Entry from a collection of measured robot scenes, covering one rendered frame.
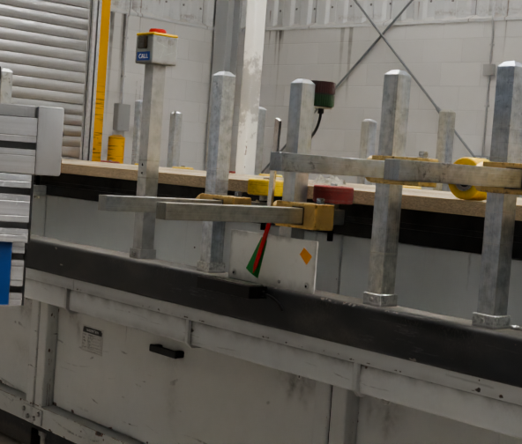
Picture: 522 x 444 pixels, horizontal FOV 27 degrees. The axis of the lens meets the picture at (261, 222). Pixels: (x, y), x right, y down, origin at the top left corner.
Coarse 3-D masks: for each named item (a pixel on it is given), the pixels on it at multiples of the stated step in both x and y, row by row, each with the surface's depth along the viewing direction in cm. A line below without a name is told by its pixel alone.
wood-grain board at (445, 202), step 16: (64, 160) 389; (80, 160) 434; (96, 176) 301; (112, 176) 295; (128, 176) 289; (160, 176) 278; (176, 176) 273; (192, 176) 268; (240, 176) 306; (256, 176) 333; (368, 192) 223; (416, 192) 253; (432, 192) 271; (448, 192) 292; (416, 208) 213; (432, 208) 210; (448, 208) 207; (464, 208) 204; (480, 208) 202
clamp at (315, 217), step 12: (276, 204) 219; (288, 204) 216; (300, 204) 213; (312, 204) 211; (324, 204) 212; (312, 216) 211; (324, 216) 212; (300, 228) 213; (312, 228) 211; (324, 228) 212
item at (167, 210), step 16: (160, 208) 193; (176, 208) 193; (192, 208) 195; (208, 208) 198; (224, 208) 200; (240, 208) 202; (256, 208) 205; (272, 208) 208; (288, 208) 210; (336, 224) 218
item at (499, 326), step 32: (32, 256) 289; (64, 256) 277; (96, 256) 266; (128, 256) 259; (128, 288) 255; (160, 288) 245; (192, 288) 236; (256, 320) 220; (288, 320) 213; (320, 320) 206; (352, 320) 200; (384, 320) 194; (416, 320) 188; (448, 320) 186; (480, 320) 180; (384, 352) 194; (416, 352) 188; (448, 352) 183; (480, 352) 178; (512, 352) 173; (512, 384) 173
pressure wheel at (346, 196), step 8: (336, 184) 219; (320, 192) 217; (328, 192) 216; (336, 192) 216; (344, 192) 216; (352, 192) 218; (328, 200) 216; (336, 200) 216; (344, 200) 216; (352, 200) 218; (336, 208) 219; (328, 232) 220; (328, 240) 220
